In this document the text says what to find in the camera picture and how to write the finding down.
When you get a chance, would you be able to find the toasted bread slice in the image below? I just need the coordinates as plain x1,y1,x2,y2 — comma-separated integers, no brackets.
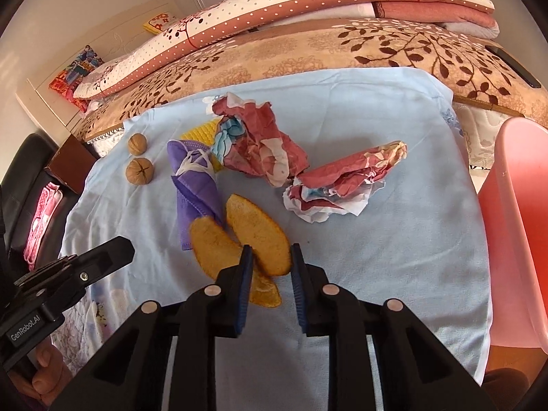
225,194,292,277
189,217,245,281
250,272,282,308

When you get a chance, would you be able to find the brown wooden nightstand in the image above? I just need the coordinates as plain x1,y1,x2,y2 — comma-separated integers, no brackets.
45,135,97,195

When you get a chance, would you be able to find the light blue cloth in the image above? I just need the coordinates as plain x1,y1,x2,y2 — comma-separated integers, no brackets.
51,66,493,411

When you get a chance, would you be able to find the purple cloth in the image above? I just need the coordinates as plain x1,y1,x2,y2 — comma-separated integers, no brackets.
167,139,225,251

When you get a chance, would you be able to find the yellow flower pillow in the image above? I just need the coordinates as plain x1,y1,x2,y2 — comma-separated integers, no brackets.
143,12,178,34

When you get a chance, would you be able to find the pink plastic bucket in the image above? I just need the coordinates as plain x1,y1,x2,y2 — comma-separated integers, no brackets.
477,117,548,349

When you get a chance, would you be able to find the pink folded blanket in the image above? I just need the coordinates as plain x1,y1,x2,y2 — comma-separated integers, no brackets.
372,0,501,37

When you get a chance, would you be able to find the yellow foam net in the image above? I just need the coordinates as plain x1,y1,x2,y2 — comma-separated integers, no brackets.
180,121,223,173

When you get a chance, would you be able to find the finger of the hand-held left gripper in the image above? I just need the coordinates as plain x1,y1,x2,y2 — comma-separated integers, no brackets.
71,236,136,292

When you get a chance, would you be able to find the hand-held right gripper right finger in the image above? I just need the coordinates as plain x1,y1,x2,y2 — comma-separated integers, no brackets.
291,243,497,411

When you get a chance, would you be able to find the brown leaf print blanket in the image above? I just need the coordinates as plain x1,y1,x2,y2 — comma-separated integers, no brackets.
73,17,548,142

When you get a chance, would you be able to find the black phone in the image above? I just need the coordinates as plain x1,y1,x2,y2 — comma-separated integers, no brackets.
486,45,542,90

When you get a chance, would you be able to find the black leather chair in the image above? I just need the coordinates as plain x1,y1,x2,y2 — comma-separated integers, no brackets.
0,133,65,275

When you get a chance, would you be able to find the cream headboard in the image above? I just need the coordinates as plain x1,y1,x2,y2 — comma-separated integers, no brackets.
15,0,185,127

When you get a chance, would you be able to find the pink padded garment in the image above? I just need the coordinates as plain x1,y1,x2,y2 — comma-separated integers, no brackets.
23,182,65,266

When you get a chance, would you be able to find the colourful printed pillow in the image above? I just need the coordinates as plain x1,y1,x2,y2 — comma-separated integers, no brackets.
48,44,105,112

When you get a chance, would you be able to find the white folded sheet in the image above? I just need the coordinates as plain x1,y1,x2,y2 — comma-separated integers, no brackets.
248,2,501,40

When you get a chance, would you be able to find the crumpled red printed paper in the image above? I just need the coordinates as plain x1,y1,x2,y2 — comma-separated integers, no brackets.
212,92,310,188
283,140,408,224

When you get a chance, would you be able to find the person's left hand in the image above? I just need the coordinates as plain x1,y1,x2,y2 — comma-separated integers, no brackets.
9,342,73,407

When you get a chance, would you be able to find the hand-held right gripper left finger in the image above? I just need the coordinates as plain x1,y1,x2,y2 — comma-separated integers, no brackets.
49,245,255,411

